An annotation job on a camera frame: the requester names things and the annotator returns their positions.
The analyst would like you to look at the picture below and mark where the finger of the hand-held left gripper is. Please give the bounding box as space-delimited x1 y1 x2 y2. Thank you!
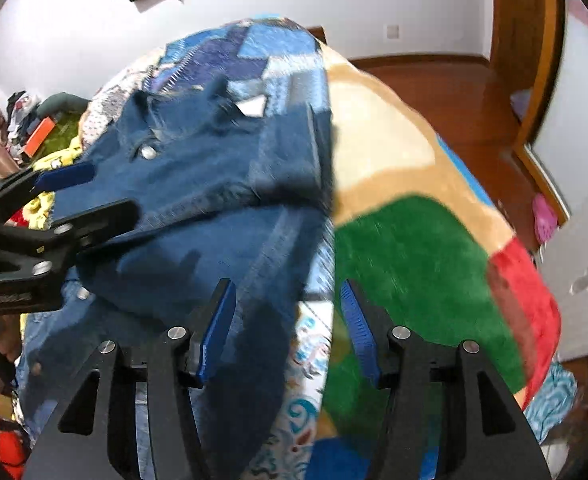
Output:
0 199 141 281
0 161 95 226

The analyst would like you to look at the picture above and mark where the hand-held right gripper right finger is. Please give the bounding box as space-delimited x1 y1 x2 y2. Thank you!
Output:
340 279 552 480

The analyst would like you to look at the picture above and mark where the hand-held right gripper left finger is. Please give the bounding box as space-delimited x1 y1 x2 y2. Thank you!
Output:
24 277 238 480

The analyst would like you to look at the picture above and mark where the blue denim jacket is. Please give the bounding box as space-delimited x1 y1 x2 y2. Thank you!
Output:
16 75 337 480

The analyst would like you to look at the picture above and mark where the pile of mixed clothes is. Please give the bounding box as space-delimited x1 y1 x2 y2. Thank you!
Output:
3 91 43 162

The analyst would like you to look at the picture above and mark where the person's left hand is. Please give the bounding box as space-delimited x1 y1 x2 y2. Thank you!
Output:
0 314 24 363

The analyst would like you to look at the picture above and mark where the green cloth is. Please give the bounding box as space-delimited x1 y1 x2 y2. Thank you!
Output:
38 109 96 162

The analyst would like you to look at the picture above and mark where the orange box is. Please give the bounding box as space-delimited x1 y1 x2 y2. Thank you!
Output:
23 116 58 159

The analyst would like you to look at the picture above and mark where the paisley bed sheet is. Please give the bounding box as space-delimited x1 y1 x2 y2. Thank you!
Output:
244 300 580 480

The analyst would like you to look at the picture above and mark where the colour block fleece blanket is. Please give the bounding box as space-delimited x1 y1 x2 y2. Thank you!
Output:
314 42 562 480

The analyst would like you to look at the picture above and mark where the orange cloth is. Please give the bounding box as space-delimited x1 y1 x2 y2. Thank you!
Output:
0 419 31 480

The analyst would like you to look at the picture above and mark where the pink slipper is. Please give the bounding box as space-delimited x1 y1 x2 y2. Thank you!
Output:
532 193 559 244

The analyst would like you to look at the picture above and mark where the blue patchwork quilt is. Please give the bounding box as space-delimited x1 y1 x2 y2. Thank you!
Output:
81 14 332 147

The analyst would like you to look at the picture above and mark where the white cabinet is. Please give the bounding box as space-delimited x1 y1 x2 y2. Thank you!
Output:
538 157 588 363

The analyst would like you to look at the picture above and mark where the wooden door frame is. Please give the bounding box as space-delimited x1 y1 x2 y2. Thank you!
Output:
490 0 570 226

